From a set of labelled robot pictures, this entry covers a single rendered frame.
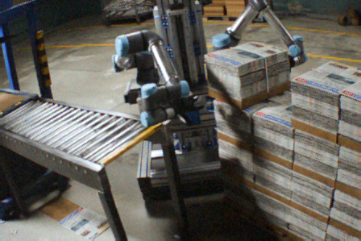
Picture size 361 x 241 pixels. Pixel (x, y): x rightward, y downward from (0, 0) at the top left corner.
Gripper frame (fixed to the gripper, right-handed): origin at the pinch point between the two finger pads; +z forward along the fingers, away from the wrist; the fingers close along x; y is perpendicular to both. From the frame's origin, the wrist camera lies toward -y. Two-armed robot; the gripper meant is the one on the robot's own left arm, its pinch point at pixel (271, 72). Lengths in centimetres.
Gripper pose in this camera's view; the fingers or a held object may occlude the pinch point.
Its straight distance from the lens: 245.3
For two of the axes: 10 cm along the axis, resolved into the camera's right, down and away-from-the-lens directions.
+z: -8.1, 3.2, -4.9
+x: 5.7, 2.3, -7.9
